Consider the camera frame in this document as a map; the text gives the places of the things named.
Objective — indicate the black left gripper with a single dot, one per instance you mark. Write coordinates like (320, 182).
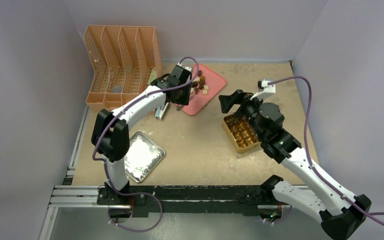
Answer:
(184, 100)

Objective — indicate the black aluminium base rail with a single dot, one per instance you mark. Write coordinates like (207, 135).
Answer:
(144, 200)

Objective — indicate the gold chocolate box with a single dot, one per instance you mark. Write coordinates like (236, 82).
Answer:
(240, 134)

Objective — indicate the grey blue stapler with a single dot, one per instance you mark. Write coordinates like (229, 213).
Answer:
(160, 111)

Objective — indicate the pink tongs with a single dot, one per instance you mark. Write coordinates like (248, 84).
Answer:
(179, 107)

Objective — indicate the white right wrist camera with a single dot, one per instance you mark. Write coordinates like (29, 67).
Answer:
(266, 88)

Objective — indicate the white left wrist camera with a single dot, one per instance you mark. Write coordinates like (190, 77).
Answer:
(188, 68)

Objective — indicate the silver foil tray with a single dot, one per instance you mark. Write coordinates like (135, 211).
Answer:
(142, 157)

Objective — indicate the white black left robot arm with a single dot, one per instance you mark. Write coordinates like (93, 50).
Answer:
(111, 132)

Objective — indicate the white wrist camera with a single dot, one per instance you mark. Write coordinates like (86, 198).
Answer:
(188, 68)
(266, 88)

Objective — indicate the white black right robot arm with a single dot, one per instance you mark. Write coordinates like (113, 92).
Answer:
(337, 209)

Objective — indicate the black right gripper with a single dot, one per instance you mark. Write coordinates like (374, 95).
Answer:
(239, 100)

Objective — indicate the green eraser block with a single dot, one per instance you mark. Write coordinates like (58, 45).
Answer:
(152, 76)

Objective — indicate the orange plastic file organizer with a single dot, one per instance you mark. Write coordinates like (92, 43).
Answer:
(121, 58)

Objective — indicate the pink plastic tray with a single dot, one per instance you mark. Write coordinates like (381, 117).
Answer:
(214, 83)

